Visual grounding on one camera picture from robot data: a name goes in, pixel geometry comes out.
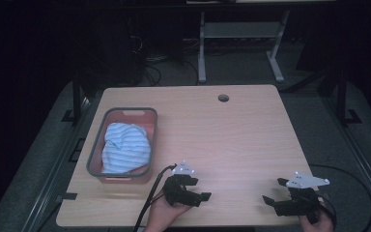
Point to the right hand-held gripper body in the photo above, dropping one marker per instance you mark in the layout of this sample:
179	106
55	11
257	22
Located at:
299	201

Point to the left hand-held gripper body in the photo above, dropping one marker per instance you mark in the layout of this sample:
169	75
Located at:
177	193

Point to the blue striped cloth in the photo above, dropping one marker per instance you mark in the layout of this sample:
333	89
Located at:
125	148

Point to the pink basket with grey rim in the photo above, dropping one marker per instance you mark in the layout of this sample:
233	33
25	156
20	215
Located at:
148	124

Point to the person's left hand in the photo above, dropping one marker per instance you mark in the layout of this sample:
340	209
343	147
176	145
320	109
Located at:
162	216

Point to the person's right hand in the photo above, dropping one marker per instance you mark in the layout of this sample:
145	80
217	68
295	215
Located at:
320	224

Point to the black tape strip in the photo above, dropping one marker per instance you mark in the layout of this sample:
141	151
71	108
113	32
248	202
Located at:
68	196

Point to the dark equipment cabinet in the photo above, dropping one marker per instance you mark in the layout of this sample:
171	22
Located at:
125	48

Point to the aluminium frame rail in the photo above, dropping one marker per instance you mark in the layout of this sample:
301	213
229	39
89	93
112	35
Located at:
367	168
54	175

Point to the black floor bracket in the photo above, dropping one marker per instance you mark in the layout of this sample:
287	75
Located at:
354	118
68	116

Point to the black metal post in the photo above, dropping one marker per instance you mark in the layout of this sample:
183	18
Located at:
342	96
76	96

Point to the grey metal table frame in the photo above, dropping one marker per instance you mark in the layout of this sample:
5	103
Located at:
238	30

